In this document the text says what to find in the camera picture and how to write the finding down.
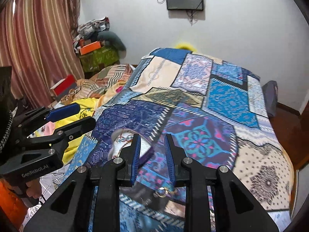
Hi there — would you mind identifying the braided black white cable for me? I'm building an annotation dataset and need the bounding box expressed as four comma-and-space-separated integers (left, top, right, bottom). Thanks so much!
0, 111, 14, 151

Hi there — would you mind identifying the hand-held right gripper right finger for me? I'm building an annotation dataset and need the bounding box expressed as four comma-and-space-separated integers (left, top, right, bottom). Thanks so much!
164, 133, 282, 232

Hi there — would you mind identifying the pile of clothes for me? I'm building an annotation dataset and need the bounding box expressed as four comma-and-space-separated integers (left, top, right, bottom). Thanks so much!
72, 16, 112, 54

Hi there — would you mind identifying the yellow cloth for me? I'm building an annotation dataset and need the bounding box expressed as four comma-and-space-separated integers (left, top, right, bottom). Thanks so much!
31, 97, 97, 163

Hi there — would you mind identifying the grey cloth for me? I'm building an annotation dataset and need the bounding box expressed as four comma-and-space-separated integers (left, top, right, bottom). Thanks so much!
97, 31, 126, 52

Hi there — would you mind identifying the white embroidered pouch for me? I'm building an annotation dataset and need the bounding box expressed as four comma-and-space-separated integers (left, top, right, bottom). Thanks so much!
109, 128, 155, 160

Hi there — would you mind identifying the orange box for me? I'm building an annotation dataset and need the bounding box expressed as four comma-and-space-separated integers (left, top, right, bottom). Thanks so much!
79, 41, 102, 56

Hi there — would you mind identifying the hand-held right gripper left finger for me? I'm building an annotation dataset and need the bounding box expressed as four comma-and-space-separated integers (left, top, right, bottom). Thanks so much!
23, 133, 142, 232

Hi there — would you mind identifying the striped orange bedsheet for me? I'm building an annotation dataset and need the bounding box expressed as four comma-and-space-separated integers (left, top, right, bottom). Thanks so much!
60, 64, 136, 107

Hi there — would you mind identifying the striped pink curtain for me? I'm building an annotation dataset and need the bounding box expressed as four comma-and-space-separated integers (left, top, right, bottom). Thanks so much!
0, 0, 85, 107

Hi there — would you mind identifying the red box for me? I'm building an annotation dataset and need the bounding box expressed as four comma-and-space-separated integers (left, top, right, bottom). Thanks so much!
50, 74, 77, 97

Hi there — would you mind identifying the green patterned box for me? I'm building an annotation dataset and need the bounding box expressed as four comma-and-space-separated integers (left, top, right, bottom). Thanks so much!
80, 46, 121, 73

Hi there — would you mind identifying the pink cloth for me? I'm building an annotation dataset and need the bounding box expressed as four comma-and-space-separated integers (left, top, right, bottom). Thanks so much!
40, 122, 57, 136

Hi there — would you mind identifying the grey patterned sheet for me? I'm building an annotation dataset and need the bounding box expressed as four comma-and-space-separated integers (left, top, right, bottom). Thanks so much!
24, 159, 81, 223

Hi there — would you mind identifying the gold and silver ring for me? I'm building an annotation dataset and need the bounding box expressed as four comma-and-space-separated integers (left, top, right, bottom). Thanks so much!
154, 186, 178, 197

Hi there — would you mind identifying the person's left hand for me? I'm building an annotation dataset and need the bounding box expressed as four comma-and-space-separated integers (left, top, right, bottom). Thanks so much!
25, 180, 41, 200

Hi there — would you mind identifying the blue patchwork blanket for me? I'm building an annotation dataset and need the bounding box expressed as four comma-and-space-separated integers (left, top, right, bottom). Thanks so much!
65, 47, 294, 232

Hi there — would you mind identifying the yellow fluffy object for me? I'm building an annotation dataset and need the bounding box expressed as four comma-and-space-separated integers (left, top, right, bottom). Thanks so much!
175, 42, 197, 51

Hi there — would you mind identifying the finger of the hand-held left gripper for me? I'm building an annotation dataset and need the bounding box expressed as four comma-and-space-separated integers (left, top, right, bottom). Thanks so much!
13, 103, 81, 139
26, 116, 96, 151

